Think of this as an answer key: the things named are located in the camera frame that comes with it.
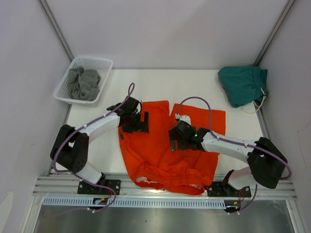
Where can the orange shorts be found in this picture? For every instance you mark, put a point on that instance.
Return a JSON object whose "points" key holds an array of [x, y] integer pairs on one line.
{"points": [[148, 157]]}

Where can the grey shorts in basket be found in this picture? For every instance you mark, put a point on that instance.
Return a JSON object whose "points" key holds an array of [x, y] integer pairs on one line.
{"points": [[83, 84]]}

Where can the white slotted cable duct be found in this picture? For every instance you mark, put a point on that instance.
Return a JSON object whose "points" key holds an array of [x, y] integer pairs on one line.
{"points": [[136, 202]]}

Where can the aluminium corner post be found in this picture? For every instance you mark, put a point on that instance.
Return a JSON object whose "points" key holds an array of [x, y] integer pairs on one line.
{"points": [[56, 28], [286, 11]]}

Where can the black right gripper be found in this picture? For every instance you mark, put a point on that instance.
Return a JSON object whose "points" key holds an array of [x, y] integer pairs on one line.
{"points": [[172, 138]]}

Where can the aluminium corner post right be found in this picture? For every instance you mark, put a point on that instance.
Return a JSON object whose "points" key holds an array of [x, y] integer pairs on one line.
{"points": [[286, 11]]}

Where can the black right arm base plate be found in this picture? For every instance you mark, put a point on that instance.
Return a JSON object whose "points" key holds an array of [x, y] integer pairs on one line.
{"points": [[221, 189]]}

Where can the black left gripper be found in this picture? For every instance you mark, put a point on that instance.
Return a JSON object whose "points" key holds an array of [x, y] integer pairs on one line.
{"points": [[142, 126]]}

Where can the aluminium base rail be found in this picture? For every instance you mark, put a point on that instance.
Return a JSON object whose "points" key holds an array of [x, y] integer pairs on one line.
{"points": [[64, 184]]}

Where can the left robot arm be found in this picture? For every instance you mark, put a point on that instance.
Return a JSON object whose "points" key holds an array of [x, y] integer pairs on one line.
{"points": [[70, 149]]}

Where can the aluminium corner post left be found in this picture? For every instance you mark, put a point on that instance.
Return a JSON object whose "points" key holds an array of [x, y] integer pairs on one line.
{"points": [[56, 28]]}

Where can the white plastic basket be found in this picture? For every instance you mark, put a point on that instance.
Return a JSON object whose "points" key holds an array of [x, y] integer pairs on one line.
{"points": [[102, 65]]}

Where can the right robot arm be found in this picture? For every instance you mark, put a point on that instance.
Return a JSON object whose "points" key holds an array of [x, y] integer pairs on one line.
{"points": [[265, 161]]}

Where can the folded green shorts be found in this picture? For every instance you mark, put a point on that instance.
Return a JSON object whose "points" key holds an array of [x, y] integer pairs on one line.
{"points": [[244, 85]]}

